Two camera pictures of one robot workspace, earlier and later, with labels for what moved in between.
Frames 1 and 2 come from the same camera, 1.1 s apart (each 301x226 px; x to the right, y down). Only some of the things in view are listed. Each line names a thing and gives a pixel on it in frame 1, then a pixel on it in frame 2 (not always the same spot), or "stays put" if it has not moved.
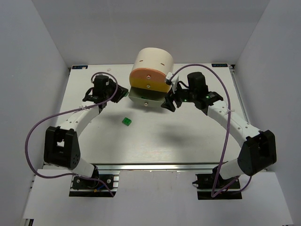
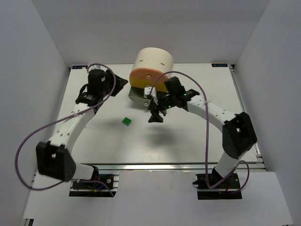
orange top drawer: (146, 75) stays put
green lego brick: (126, 121) stays put
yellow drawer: (162, 86) stays put
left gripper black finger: (120, 94) to (120, 83)
